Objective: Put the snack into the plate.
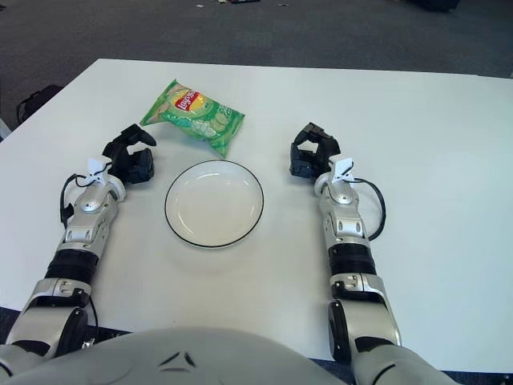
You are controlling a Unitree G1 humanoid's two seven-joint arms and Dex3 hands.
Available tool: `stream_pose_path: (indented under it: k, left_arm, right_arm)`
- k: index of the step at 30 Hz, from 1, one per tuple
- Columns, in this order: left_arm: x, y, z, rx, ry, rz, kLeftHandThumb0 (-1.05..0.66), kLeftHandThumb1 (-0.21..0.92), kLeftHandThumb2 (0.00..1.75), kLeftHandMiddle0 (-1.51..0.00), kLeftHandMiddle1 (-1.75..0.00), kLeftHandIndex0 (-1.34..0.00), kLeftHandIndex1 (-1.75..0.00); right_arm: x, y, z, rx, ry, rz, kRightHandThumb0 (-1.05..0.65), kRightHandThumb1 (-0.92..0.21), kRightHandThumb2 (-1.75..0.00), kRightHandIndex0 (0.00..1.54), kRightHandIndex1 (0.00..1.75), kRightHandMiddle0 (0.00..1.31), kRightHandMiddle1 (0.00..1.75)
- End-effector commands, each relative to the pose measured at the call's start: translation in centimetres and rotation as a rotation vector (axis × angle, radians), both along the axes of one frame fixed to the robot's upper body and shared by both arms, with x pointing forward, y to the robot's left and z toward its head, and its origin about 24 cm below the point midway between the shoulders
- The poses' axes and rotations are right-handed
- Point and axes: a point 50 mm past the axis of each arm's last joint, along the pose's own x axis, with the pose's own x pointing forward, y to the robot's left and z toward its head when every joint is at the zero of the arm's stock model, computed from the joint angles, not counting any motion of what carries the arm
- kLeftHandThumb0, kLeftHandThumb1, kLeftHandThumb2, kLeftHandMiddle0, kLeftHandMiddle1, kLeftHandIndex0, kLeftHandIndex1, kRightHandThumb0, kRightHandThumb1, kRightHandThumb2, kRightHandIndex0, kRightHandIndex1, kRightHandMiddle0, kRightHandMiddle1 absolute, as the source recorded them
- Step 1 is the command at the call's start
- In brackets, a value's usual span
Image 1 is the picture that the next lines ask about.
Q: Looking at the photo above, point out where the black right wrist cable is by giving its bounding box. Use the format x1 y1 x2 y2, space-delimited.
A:
352 178 386 241

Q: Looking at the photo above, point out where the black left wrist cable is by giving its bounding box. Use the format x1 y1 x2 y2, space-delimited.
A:
59 160 113 229

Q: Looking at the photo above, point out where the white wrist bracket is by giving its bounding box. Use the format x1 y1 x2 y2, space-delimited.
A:
329 156 356 184
87 157 111 186

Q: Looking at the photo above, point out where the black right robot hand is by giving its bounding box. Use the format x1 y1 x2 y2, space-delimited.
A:
289 122 342 177

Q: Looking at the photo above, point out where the green potato chips bag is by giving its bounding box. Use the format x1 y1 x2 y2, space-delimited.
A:
139 78 246 159

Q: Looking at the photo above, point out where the black left elbow cable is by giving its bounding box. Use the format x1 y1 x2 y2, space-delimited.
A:
86 298 100 334

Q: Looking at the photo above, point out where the dark background object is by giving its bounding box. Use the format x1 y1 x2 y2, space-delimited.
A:
408 0 513 11

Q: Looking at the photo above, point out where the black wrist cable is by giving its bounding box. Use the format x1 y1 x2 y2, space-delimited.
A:
352 178 386 241
59 160 113 229

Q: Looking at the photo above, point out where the grey robot torso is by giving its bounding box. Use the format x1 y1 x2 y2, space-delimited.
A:
0 326 353 385

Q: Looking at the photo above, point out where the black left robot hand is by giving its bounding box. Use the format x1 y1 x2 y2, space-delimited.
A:
101 123 158 184

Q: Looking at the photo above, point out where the black backpack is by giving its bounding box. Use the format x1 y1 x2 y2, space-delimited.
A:
14 83 63 121

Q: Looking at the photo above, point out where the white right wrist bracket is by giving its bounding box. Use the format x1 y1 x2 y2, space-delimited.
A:
329 156 356 184

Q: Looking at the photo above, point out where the white plate with black rim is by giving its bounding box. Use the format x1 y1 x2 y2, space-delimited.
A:
164 160 265 249

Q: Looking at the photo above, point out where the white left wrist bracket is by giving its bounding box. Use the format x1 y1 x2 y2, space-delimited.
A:
87 157 111 186

